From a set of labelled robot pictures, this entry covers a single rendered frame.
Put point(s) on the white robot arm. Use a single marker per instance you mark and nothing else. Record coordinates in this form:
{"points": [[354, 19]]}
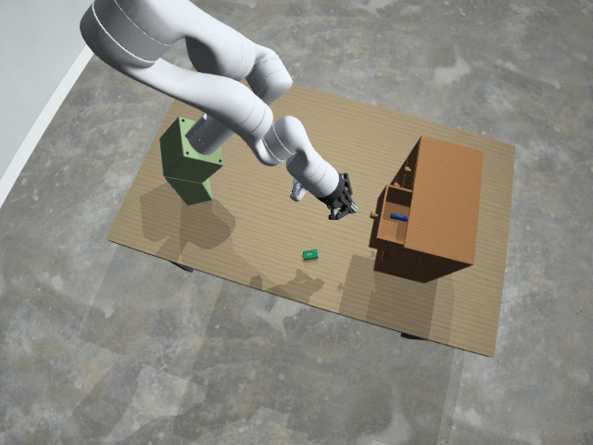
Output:
{"points": [[131, 36]]}

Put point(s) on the blue aa battery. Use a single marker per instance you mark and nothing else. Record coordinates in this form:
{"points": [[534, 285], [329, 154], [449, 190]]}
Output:
{"points": [[399, 217]]}

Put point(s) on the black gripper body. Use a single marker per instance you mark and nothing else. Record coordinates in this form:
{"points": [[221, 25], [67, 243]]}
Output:
{"points": [[332, 199]]}

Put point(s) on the small brown wooden chest of drawers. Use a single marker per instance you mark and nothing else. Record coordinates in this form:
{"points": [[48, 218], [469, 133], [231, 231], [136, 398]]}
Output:
{"points": [[442, 225]]}

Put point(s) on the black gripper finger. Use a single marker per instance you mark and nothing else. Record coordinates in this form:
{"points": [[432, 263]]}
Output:
{"points": [[345, 192], [338, 214]]}

